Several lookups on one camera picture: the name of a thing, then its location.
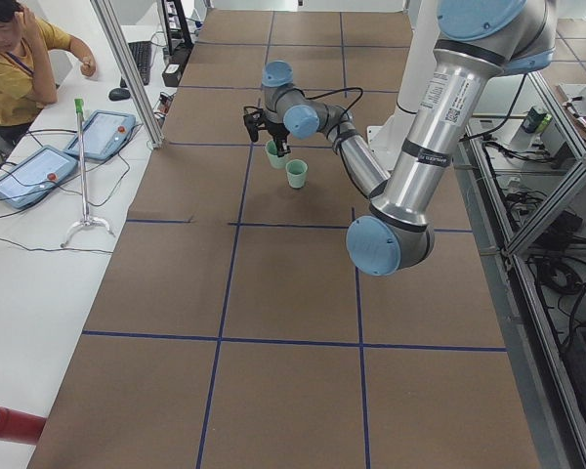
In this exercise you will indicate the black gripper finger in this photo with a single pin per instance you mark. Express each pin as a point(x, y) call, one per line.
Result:
point(275, 147)
point(284, 148)

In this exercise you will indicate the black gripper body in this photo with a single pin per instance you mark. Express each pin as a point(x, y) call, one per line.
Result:
point(275, 130)

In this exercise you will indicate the mint green cup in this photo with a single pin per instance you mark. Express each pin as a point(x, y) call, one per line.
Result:
point(276, 162)
point(296, 173)

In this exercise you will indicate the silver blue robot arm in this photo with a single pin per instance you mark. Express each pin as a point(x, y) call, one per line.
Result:
point(478, 40)

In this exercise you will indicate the mint green standing cup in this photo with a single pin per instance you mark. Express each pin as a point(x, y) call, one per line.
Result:
point(296, 173)

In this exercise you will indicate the black box device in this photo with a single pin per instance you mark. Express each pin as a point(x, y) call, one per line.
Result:
point(172, 75)

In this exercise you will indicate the black keyboard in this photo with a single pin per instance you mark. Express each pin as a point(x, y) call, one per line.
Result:
point(141, 53)

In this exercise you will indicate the black computer mouse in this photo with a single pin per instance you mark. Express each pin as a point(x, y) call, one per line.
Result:
point(119, 94)

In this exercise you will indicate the far blue teach pendant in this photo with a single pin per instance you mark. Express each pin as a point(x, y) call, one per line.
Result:
point(105, 133)

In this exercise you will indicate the blue teach pendant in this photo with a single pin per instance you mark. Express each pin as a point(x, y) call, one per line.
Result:
point(35, 177)
point(105, 133)

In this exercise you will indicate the brown paper table mat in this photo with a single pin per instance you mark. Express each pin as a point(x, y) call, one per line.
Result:
point(231, 329)

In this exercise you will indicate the silver stand with green tip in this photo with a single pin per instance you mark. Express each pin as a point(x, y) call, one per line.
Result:
point(87, 220)

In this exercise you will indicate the near blue teach pendant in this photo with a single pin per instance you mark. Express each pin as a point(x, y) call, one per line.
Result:
point(35, 177)

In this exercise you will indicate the person in yellow shirt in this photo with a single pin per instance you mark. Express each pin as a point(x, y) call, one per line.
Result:
point(27, 80)

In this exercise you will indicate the red cylinder tube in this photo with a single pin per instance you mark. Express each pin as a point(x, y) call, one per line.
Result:
point(20, 427)

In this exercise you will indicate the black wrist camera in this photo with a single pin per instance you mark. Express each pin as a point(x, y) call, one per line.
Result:
point(254, 122)

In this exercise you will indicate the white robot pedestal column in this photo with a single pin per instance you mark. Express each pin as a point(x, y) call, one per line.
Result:
point(386, 140)

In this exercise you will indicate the aluminium frame post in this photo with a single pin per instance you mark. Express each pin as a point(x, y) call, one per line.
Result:
point(128, 70)

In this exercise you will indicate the aluminium side frame rail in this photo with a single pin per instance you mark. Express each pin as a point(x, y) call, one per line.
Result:
point(526, 197)

